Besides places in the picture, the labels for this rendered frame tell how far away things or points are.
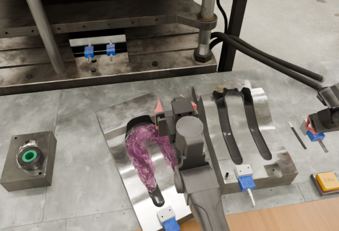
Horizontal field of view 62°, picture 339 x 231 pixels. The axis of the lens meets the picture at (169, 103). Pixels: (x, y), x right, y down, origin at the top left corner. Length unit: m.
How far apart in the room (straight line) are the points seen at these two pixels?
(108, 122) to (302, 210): 0.76
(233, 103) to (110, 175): 0.55
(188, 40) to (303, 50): 1.73
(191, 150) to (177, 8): 0.99
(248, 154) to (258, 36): 2.29
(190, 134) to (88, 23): 0.96
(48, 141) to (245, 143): 0.74
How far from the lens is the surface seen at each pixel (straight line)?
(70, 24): 1.43
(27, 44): 1.84
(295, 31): 3.44
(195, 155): 0.60
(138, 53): 1.59
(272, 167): 1.09
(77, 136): 1.23
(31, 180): 1.11
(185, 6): 1.48
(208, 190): 0.59
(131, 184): 0.99
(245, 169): 0.99
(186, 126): 0.58
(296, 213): 1.12
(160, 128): 0.70
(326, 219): 1.15
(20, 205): 1.16
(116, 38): 1.45
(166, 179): 1.00
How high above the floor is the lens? 1.76
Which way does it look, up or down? 48 degrees down
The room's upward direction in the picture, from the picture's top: straight up
